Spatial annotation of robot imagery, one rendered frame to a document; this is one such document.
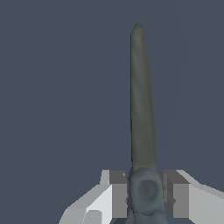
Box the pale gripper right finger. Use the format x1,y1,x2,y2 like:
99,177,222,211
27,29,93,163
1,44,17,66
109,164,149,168
159,169,224,224

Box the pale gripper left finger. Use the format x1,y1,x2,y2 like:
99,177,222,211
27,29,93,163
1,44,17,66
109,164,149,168
58,169,129,224

